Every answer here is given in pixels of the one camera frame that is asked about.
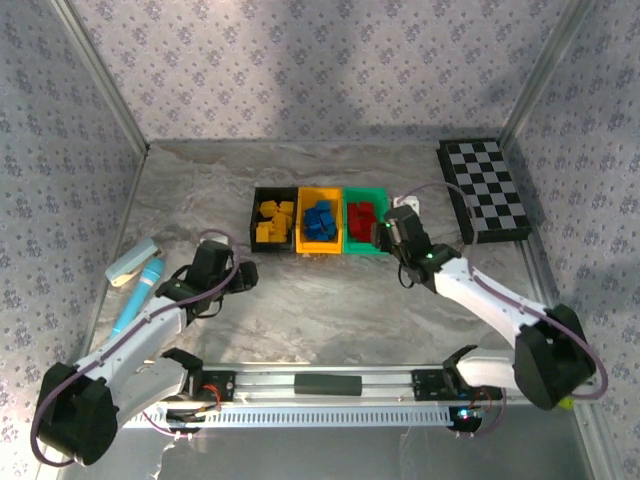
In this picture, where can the long red lego brick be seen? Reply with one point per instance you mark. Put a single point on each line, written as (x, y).
(359, 231)

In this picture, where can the green plastic bin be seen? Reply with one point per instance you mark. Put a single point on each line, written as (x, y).
(382, 197)

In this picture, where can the blue lego brick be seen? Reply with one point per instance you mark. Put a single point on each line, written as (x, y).
(327, 218)
(322, 206)
(313, 231)
(330, 233)
(311, 216)

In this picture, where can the yellow plastic bin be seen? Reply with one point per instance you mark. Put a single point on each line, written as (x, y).
(301, 220)

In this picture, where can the black plastic bin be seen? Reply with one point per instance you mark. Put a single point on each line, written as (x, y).
(256, 197)

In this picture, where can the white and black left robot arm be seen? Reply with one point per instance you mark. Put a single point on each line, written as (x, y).
(140, 335)

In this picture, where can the light blue stapler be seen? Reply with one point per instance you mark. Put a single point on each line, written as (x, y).
(132, 260)

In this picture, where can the black and grey checkerboard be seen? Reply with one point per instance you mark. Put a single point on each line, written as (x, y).
(485, 190)

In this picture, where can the black rectangular block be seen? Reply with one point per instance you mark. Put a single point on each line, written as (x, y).
(327, 385)

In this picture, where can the small yellow-green cube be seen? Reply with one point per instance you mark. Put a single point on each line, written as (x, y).
(567, 403)

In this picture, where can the aluminium table edge rail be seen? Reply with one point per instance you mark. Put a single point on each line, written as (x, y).
(131, 200)
(539, 260)

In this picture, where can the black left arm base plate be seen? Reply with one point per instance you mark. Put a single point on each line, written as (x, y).
(225, 385)

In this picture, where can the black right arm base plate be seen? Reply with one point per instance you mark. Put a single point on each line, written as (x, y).
(425, 385)

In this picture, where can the aluminium mounting rail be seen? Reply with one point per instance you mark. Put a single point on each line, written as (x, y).
(387, 384)

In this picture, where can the aluminium frame post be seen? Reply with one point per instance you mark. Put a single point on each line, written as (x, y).
(544, 75)
(104, 75)

